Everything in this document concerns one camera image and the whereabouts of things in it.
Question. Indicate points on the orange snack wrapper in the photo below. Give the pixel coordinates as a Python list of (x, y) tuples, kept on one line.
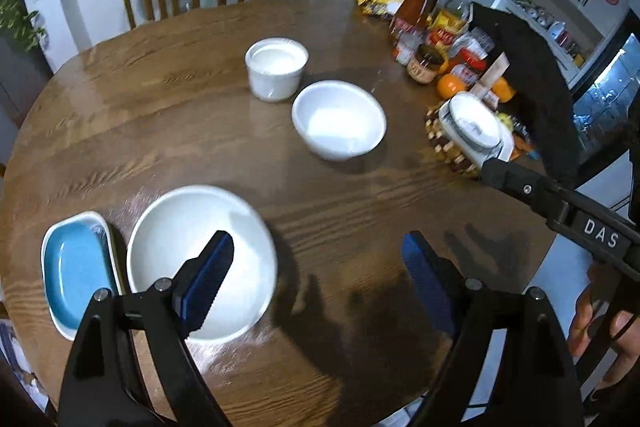
[(525, 142)]

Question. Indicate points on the brown jar with black lid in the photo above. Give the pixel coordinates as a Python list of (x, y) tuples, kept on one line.
[(425, 67)]

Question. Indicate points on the white tube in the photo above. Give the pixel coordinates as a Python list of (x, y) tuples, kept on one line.
[(492, 74)]

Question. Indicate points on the large white bowl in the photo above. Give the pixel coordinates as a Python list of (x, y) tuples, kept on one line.
[(175, 232)]

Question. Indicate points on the wooden bead trivet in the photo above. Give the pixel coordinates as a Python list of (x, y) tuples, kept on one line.
[(442, 147)]

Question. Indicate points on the red sauce bottle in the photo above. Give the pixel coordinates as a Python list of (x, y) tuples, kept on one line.
[(415, 7)]

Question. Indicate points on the small white-label jar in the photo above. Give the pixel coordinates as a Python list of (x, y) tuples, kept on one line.
[(407, 48)]

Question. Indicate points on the blue patterned square plate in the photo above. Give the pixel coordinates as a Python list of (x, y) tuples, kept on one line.
[(85, 219)]

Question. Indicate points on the orange fruit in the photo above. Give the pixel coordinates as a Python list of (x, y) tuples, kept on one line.
[(449, 87), (505, 89)]

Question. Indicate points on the red-lidded sauce jar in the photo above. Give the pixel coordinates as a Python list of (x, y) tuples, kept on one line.
[(470, 62)]

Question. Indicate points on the trailing green vine plant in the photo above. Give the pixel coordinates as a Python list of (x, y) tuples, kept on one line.
[(15, 17)]

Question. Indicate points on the white straight-sided cup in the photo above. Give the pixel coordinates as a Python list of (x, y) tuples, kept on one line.
[(275, 72)]

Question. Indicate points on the yellow-capped oil bottle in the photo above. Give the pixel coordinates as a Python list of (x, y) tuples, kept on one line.
[(457, 7)]

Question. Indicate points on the small white bowl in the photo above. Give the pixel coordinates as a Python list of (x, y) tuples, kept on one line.
[(340, 122)]

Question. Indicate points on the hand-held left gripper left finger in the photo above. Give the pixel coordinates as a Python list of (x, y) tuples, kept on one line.
[(205, 287)]

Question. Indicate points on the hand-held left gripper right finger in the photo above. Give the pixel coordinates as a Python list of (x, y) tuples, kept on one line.
[(430, 282)]

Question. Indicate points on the green fruit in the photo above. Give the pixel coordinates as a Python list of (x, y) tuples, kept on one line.
[(504, 120)]

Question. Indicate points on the small patterned white dish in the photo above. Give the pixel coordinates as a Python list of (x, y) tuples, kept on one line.
[(472, 122)]

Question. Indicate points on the person's right hand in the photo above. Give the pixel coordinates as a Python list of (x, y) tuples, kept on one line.
[(582, 322)]

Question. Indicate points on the yellow snack packet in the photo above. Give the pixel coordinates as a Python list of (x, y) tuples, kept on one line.
[(372, 2)]

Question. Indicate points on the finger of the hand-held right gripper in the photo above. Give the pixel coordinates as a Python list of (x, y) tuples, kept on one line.
[(515, 184)]

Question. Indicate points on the glass door cabinet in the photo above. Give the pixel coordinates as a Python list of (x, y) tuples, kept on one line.
[(610, 97)]

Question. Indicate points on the clear plastic container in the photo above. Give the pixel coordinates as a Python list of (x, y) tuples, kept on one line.
[(477, 39)]

